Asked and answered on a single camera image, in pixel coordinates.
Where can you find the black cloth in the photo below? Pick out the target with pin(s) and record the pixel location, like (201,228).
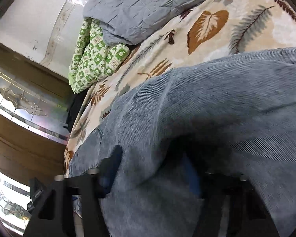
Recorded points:
(75,108)

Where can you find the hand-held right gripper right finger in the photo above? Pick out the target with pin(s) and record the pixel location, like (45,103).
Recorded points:
(193,180)

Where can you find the green patterned quilt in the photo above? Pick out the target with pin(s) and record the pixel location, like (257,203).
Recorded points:
(93,54)

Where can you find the grey-blue denim jeans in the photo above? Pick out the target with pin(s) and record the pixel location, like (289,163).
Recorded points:
(187,103)

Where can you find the wooden wardrobe with mirror panels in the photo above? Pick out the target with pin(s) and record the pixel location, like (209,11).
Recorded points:
(14,140)

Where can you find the grey quilted blanket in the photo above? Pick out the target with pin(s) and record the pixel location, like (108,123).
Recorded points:
(138,5)

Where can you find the cream leaf print blanket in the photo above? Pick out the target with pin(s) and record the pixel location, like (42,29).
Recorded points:
(212,24)

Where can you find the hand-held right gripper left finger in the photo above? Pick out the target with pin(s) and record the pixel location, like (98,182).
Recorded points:
(112,169)

